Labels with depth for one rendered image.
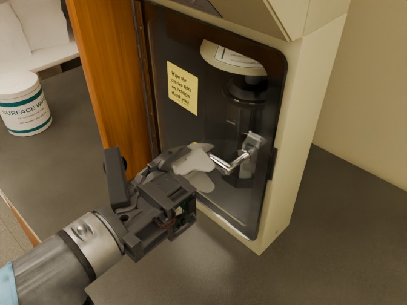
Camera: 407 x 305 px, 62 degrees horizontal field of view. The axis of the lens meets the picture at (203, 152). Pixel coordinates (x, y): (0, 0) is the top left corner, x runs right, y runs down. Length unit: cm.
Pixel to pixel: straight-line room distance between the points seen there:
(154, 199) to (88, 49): 33
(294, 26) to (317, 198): 55
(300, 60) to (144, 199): 27
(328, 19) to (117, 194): 35
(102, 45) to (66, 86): 66
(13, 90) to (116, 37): 44
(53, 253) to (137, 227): 10
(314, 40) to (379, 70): 45
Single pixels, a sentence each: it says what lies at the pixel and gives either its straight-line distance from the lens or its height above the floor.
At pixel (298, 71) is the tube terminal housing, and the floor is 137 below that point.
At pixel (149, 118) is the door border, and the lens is 74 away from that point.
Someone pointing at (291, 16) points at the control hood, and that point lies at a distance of 39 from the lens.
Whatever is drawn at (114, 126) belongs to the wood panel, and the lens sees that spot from 77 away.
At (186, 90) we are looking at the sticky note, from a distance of 59.
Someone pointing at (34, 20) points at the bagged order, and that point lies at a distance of 166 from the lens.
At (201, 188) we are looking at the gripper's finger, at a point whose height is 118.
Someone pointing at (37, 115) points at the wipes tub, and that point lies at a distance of 110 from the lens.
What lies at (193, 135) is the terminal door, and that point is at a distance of 64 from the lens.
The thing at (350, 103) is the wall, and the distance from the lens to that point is 95.
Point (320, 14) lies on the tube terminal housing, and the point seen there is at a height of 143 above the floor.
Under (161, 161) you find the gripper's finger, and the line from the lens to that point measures 48.
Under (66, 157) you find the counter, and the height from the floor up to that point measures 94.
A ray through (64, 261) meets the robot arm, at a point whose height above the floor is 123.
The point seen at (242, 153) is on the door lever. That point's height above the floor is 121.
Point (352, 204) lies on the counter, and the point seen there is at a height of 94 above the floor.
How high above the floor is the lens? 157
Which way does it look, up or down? 42 degrees down
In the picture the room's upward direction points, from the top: straight up
